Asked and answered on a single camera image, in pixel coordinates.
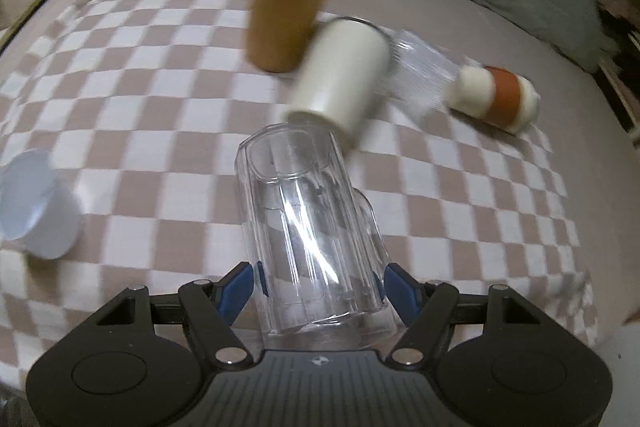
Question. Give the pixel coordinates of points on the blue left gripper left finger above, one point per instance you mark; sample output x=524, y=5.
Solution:
x=232, y=291

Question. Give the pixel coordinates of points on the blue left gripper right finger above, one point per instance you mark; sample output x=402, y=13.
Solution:
x=404, y=292

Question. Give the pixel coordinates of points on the clear glass handled mug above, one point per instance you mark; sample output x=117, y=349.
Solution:
x=313, y=241

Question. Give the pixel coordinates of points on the white plastic cup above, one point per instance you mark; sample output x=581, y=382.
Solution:
x=39, y=211

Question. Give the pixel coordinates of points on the cream cup with brown sleeve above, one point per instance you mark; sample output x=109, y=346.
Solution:
x=495, y=96

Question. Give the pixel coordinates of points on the clear ribbed glass cup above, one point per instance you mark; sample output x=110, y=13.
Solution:
x=421, y=76

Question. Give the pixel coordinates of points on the cream metal tumbler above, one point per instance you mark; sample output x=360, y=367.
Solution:
x=347, y=61

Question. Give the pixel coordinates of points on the tan cylindrical tumbler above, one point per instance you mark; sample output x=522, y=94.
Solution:
x=278, y=32

